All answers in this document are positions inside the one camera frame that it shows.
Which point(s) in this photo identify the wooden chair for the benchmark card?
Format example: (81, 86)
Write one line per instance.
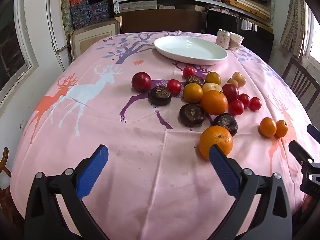
(300, 76)
(4, 160)

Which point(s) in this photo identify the brick pattern curtain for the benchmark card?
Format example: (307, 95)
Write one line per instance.
(296, 22)

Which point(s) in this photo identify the stack of wooden frames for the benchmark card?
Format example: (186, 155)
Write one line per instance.
(247, 3)

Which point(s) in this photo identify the black screen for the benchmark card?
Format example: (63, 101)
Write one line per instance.
(257, 37)

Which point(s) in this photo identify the small brown pear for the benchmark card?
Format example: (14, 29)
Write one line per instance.
(232, 82)

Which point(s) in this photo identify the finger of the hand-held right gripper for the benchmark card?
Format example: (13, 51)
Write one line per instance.
(300, 152)
(313, 131)

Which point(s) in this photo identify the white metal shelf rack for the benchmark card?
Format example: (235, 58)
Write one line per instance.
(140, 0)

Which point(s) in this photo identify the white window frame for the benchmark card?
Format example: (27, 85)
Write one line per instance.
(25, 50)

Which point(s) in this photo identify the small orange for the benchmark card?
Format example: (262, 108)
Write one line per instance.
(282, 128)
(192, 92)
(267, 127)
(213, 78)

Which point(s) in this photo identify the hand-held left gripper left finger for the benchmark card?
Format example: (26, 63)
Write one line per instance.
(92, 170)

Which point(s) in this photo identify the large tangerine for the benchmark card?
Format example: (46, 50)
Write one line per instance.
(215, 140)
(214, 102)

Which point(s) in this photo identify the red cherry tomato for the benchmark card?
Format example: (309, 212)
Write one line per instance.
(188, 71)
(244, 99)
(174, 86)
(255, 103)
(236, 107)

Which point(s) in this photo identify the dark brown water chestnut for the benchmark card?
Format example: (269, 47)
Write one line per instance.
(195, 80)
(160, 95)
(225, 123)
(191, 115)

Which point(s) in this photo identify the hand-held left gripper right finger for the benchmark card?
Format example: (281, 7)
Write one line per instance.
(225, 172)

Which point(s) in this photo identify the stack of blue patterned boxes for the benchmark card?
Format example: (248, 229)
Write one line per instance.
(95, 12)

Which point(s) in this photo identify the dark red plum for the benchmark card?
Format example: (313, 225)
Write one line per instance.
(141, 81)
(230, 92)

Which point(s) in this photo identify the mottled stone slab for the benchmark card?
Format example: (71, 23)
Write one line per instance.
(65, 7)

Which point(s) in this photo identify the pink deer print tablecloth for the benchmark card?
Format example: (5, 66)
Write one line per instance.
(125, 142)

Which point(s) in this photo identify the yellow pepino melon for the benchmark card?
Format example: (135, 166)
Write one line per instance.
(212, 86)
(240, 78)

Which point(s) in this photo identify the pale beverage can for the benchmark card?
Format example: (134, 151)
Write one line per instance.
(223, 38)

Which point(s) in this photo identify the white oval plate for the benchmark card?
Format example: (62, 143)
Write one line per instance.
(190, 47)

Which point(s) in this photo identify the printed paper cup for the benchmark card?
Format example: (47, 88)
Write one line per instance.
(236, 41)

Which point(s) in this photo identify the white leaning board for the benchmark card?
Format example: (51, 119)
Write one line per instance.
(53, 30)

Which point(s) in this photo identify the brown wooden panel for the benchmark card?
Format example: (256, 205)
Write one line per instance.
(160, 21)

